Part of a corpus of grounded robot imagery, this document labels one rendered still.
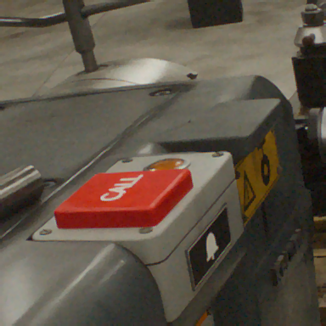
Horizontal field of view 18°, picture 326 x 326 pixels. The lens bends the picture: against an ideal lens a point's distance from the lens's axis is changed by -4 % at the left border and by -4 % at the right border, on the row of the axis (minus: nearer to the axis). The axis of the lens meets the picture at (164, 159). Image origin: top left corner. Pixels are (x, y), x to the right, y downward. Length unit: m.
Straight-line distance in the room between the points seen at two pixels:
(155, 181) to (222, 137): 0.11
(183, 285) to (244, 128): 0.16
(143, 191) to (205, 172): 0.06
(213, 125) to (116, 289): 0.23
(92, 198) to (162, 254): 0.06
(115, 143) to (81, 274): 0.22
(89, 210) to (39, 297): 0.09
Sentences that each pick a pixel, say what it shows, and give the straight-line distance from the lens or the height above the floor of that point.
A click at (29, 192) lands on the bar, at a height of 1.26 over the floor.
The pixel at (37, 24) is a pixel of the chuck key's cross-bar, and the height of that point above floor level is 1.30.
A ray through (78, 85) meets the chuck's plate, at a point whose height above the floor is 1.24.
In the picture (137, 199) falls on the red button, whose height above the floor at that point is 1.27.
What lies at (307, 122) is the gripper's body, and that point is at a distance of 1.22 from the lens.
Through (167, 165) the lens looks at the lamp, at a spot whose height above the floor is 1.26.
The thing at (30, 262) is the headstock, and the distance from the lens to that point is 0.52.
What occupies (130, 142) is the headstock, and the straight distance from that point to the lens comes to 0.70.
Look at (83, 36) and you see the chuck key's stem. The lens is 1.06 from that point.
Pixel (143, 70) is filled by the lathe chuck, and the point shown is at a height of 1.23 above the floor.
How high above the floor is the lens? 1.44
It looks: 16 degrees down
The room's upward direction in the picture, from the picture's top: 11 degrees counter-clockwise
